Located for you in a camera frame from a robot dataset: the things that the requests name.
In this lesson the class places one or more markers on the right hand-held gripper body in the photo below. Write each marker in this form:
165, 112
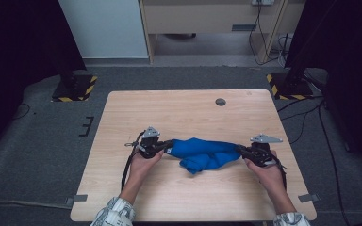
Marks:
262, 153

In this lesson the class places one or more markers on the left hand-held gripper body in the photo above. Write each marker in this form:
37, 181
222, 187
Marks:
149, 147

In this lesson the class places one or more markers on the blue towel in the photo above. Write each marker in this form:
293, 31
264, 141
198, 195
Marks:
201, 153

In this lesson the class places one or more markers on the person's left hand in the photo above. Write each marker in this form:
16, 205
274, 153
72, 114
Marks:
141, 169

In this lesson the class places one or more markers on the person's right hand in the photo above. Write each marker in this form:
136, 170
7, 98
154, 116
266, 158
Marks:
270, 177

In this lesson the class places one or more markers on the dark round table grommet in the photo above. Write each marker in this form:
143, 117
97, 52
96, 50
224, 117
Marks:
220, 102

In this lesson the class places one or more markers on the grey tape strip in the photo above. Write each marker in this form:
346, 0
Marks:
77, 198
308, 197

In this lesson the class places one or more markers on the black floor tape marks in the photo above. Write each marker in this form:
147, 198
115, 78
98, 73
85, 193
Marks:
87, 127

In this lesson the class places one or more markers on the black stand with striped base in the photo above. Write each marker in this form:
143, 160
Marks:
290, 88
75, 89

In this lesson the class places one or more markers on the white cabinet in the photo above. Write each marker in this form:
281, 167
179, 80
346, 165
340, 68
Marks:
106, 28

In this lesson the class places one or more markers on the dark curtain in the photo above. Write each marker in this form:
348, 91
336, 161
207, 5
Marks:
15, 56
352, 62

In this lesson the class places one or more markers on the white power strip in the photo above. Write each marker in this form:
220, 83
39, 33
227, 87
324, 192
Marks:
263, 2

